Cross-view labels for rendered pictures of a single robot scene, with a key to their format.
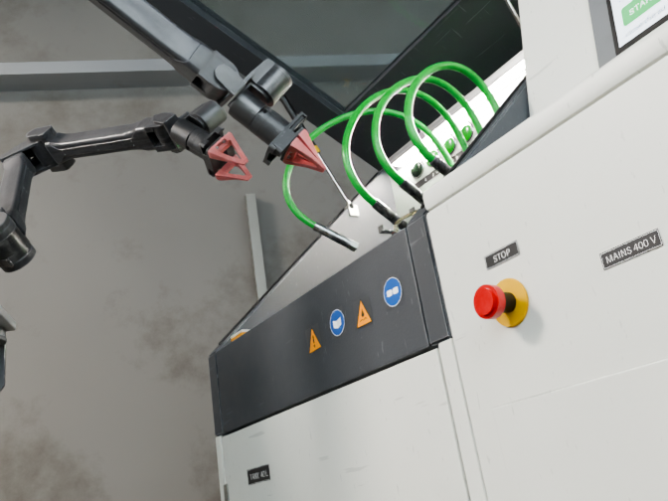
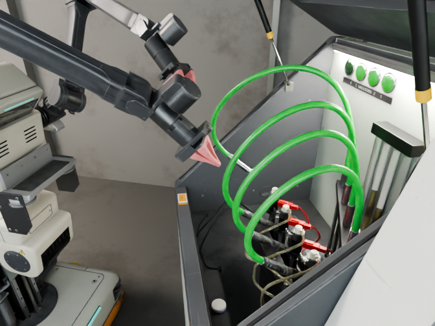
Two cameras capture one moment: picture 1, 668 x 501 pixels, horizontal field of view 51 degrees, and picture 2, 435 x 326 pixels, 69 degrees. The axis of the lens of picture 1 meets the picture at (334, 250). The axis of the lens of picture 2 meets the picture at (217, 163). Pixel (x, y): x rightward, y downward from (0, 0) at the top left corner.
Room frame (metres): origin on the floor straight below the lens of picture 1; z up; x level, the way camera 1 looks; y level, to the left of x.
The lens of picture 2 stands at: (0.52, -0.29, 1.58)
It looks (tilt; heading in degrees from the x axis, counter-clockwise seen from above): 29 degrees down; 25
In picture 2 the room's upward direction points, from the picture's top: straight up
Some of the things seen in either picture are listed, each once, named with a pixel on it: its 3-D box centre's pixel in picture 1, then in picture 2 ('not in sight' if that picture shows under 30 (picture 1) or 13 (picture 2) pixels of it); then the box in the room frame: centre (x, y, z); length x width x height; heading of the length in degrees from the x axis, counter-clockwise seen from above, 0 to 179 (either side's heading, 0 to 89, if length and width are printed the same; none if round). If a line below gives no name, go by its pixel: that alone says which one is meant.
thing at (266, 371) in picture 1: (308, 349); (190, 265); (1.10, 0.07, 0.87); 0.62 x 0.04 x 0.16; 35
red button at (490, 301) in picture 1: (496, 301); not in sight; (0.71, -0.16, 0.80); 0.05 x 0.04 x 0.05; 35
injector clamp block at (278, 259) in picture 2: not in sight; (283, 277); (1.14, -0.20, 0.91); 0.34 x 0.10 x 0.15; 35
